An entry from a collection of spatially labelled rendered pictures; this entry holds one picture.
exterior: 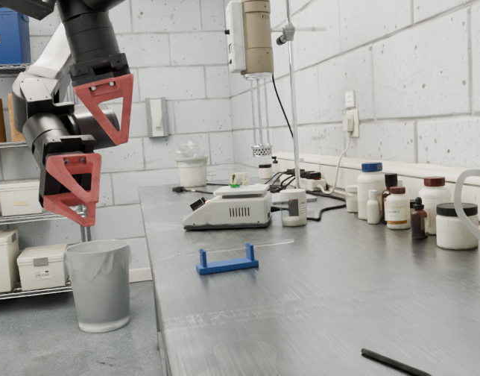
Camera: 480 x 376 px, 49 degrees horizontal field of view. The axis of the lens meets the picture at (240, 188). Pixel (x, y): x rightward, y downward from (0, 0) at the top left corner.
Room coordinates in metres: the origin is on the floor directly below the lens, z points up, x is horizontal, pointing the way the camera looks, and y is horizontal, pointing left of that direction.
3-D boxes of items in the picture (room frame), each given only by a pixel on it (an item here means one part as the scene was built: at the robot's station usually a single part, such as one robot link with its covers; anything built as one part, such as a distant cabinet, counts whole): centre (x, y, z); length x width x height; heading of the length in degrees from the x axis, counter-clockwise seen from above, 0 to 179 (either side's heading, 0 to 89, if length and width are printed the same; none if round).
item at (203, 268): (0.86, 0.03, 0.77); 0.10 x 0.03 x 0.04; 107
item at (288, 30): (1.71, -0.17, 1.26); 0.25 x 0.11 x 0.05; 101
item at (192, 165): (2.28, 0.20, 0.86); 0.14 x 0.14 x 0.21
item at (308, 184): (2.00, -0.23, 0.77); 0.40 x 0.06 x 0.04; 11
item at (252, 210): (1.26, 0.02, 0.79); 0.22 x 0.13 x 0.08; 80
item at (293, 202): (1.21, -0.12, 0.79); 0.06 x 0.06 x 0.08
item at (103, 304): (2.74, 0.77, 0.21); 0.33 x 0.33 x 0.42
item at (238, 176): (1.26, 0.00, 0.87); 0.06 x 0.05 x 0.08; 127
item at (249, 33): (1.65, -0.06, 1.25); 0.15 x 0.11 x 0.24; 101
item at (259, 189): (1.26, -0.01, 0.83); 0.12 x 0.12 x 0.01; 80
